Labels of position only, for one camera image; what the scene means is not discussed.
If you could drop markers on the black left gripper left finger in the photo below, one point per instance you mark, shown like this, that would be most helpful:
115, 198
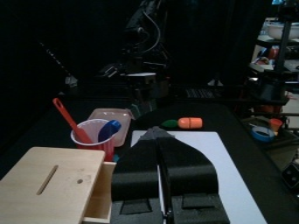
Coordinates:
137, 172

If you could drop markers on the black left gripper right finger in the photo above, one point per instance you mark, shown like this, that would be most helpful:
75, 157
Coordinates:
187, 172

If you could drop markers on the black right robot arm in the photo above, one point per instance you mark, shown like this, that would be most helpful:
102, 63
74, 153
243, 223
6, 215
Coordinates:
146, 35

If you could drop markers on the blue toy knife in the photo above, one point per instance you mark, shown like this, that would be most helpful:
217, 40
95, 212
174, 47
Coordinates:
109, 129

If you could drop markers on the black keyboard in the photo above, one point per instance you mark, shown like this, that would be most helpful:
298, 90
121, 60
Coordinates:
199, 93

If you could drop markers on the red plastic cup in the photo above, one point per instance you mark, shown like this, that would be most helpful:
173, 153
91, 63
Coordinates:
95, 140

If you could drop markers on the red plastic utensil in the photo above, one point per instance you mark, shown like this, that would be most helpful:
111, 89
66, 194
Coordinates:
70, 121

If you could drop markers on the blue tape roll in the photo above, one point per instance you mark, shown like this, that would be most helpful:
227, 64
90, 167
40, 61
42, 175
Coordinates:
263, 134

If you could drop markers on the wooden box with red drawer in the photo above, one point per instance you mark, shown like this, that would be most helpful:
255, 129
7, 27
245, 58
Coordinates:
47, 186

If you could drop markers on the black box device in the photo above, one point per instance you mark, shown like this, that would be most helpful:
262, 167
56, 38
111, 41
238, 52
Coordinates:
291, 176

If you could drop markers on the small orange cup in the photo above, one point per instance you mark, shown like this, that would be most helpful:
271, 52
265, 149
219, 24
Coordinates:
275, 124

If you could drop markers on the white bowl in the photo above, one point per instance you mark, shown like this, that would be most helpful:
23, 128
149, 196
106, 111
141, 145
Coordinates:
282, 30

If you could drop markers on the black shelf frame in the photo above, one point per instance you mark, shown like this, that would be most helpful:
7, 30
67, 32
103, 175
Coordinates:
281, 58

